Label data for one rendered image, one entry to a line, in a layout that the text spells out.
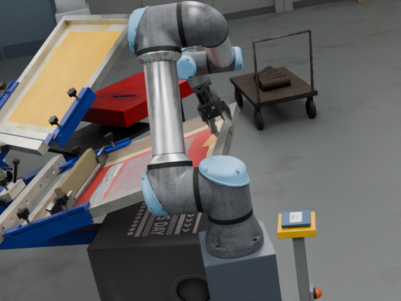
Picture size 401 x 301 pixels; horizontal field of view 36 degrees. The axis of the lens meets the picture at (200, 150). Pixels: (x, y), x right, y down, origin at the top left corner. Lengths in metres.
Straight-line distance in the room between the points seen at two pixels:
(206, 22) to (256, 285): 0.67
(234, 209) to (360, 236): 2.46
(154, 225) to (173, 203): 0.80
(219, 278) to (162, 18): 0.66
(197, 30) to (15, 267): 3.02
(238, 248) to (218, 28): 0.56
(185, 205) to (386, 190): 3.04
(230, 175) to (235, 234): 0.16
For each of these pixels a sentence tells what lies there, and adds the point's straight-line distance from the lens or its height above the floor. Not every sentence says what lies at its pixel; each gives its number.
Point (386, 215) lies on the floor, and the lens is 4.16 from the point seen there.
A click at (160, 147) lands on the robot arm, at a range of 1.55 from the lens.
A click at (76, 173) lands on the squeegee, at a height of 1.17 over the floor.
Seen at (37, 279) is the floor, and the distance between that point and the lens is 4.12.
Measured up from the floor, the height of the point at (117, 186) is 1.12.
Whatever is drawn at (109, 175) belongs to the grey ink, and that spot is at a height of 1.11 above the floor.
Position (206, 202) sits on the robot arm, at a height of 1.35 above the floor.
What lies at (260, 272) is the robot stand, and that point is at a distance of 1.59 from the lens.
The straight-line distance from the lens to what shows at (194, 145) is 2.31.
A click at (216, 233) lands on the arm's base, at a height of 1.26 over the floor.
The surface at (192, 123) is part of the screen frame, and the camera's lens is 2.49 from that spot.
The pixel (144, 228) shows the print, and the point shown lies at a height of 0.95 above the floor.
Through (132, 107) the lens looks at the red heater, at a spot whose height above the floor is 1.10.
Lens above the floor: 2.03
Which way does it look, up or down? 22 degrees down
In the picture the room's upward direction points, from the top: 10 degrees counter-clockwise
